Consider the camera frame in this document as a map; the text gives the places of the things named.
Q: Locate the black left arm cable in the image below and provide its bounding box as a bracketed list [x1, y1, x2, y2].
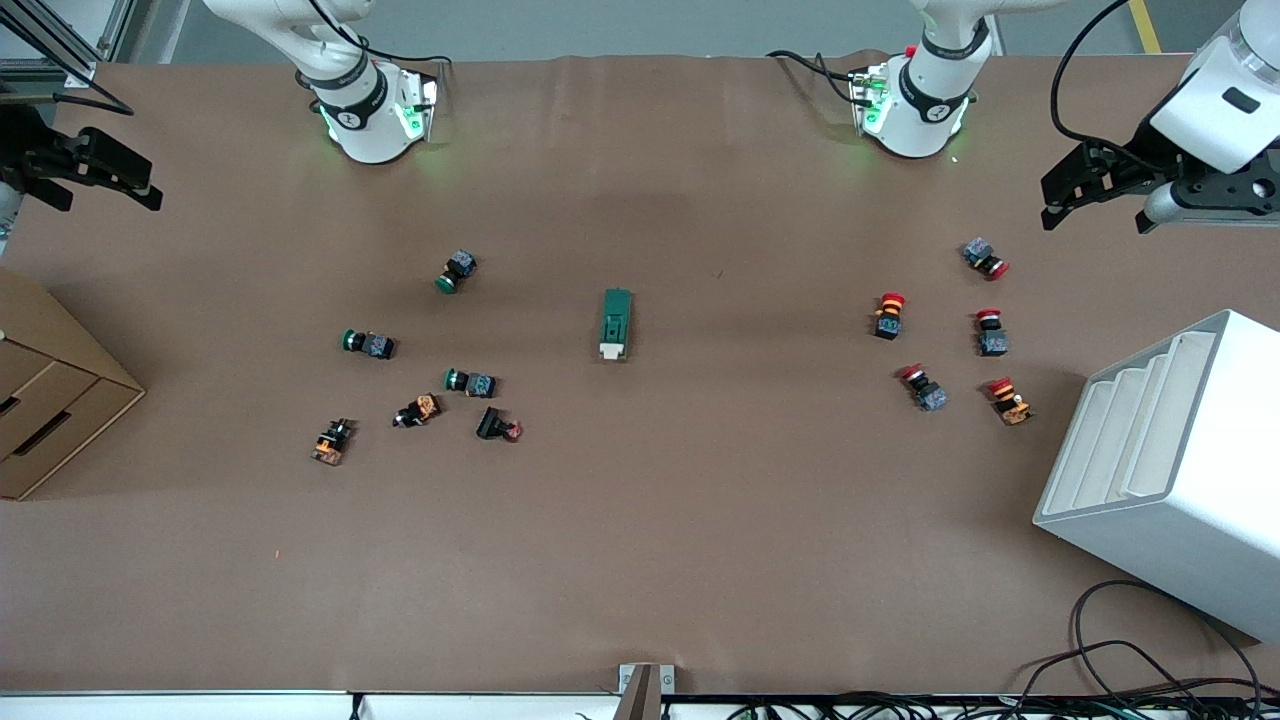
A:
[1049, 0, 1166, 151]

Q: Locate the white table edge rail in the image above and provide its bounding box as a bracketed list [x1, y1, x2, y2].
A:
[0, 690, 621, 720]

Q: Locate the red button orange block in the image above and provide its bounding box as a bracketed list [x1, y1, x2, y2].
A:
[987, 376, 1034, 427]

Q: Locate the white stepped storage rack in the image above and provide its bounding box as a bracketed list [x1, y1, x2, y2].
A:
[1033, 309, 1280, 644]

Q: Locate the aluminium frame profile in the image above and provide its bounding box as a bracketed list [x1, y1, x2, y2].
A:
[0, 0, 136, 91]

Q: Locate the green load switch white lever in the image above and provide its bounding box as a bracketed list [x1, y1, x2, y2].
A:
[598, 288, 635, 363]

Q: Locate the brown paper table cover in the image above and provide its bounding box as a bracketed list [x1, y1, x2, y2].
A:
[0, 52, 1280, 696]

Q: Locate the black looped cable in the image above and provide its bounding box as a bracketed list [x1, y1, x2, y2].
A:
[1070, 580, 1266, 701]

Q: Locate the brown cardboard drawer box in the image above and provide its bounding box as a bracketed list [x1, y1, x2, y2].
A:
[0, 265, 147, 501]

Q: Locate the black cable bundle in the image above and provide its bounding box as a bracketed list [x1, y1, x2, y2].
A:
[690, 640, 1280, 720]

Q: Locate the black cable with metal connector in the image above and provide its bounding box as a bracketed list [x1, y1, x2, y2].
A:
[766, 48, 873, 103]

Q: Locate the metal bracket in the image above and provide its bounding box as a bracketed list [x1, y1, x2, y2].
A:
[618, 663, 676, 720]

